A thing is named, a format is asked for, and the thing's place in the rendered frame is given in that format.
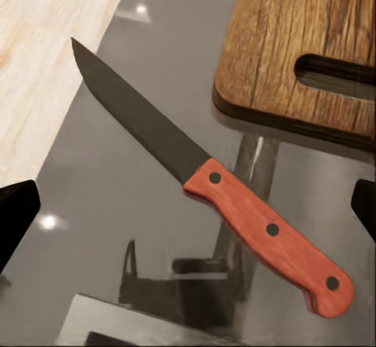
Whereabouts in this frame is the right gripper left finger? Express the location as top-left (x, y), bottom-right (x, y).
top-left (0, 179), bottom-right (41, 273)

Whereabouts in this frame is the parer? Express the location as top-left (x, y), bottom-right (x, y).
top-left (71, 38), bottom-right (355, 319)

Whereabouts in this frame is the cutting board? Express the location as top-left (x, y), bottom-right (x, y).
top-left (212, 0), bottom-right (376, 152)

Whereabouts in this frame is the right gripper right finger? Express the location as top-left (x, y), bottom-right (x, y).
top-left (351, 179), bottom-right (376, 241)

